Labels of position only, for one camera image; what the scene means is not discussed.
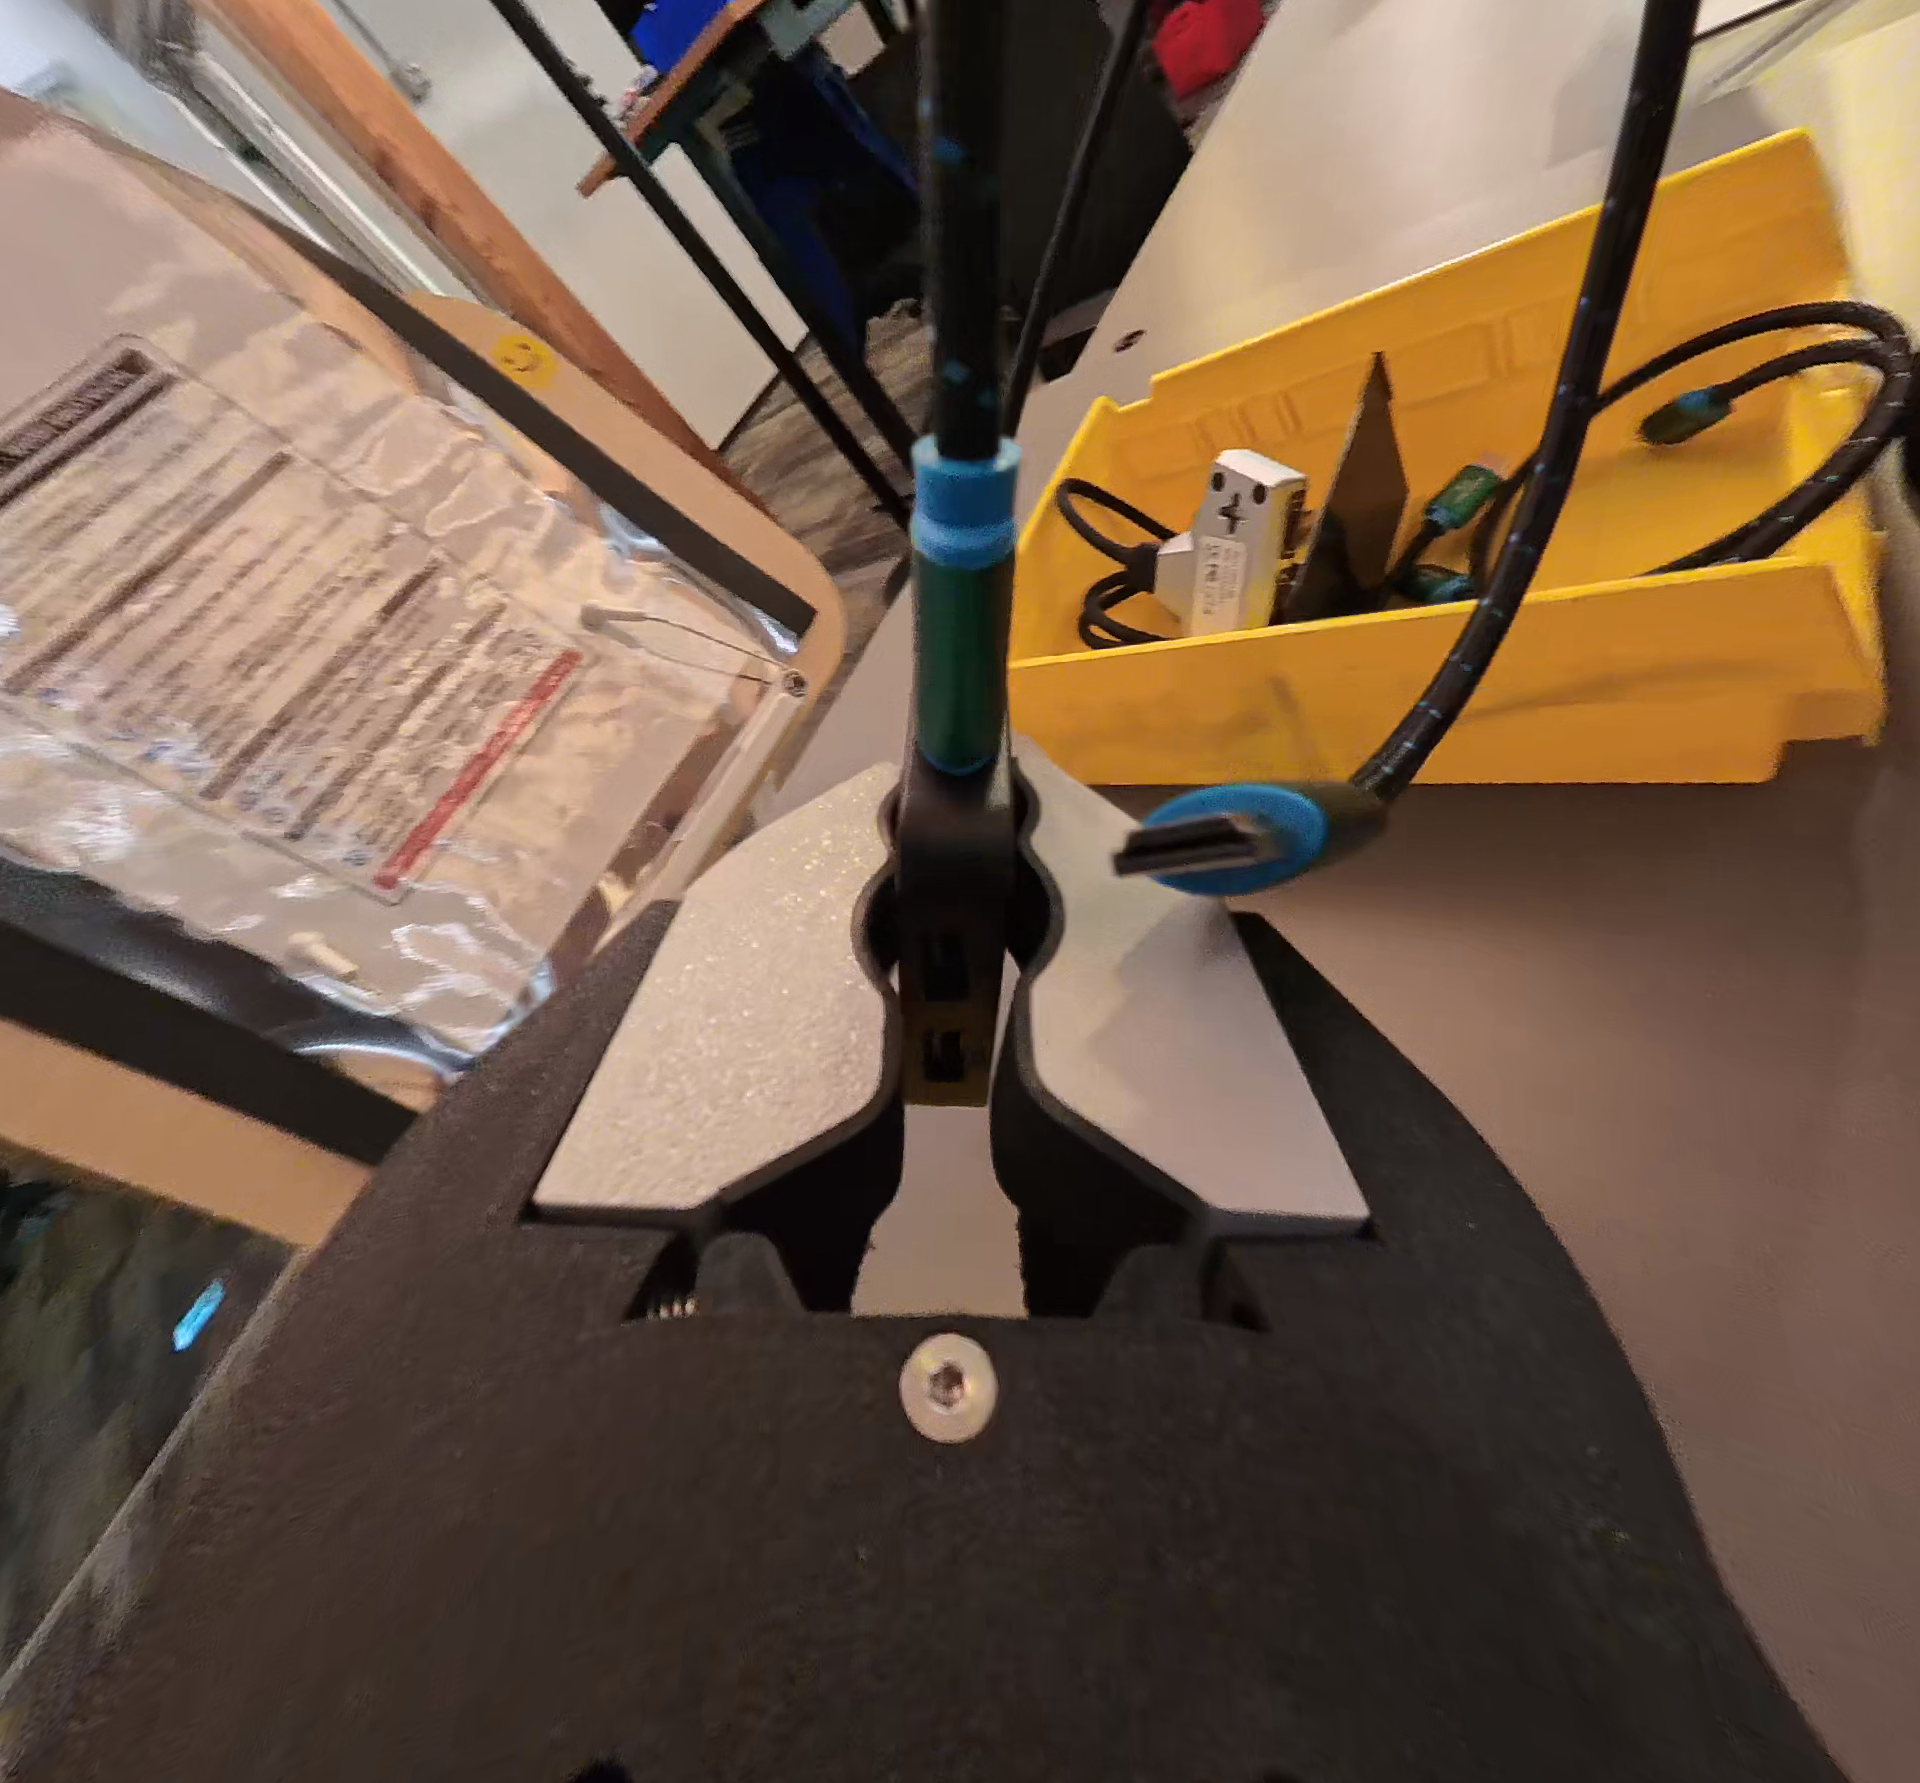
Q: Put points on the black bin divider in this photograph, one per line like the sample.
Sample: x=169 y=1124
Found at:
x=1351 y=509

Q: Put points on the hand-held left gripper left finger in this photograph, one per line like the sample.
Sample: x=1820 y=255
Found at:
x=751 y=1034

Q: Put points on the wooden beam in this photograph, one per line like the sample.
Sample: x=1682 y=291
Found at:
x=413 y=163

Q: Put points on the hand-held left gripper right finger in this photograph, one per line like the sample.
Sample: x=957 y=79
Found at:
x=1171 y=1064

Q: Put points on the black stanchion pole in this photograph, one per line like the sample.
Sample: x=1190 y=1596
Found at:
x=743 y=313

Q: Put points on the dark grey adapter hub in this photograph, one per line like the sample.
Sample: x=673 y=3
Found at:
x=945 y=914

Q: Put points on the sign stand with laminated sheet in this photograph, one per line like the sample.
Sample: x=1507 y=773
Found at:
x=301 y=585

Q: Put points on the red bag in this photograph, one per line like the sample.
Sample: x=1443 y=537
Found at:
x=1208 y=29

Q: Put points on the white metal adapter box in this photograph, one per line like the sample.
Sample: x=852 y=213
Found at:
x=1239 y=539

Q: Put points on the yellow plastic bin with divider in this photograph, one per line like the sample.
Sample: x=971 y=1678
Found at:
x=1501 y=705

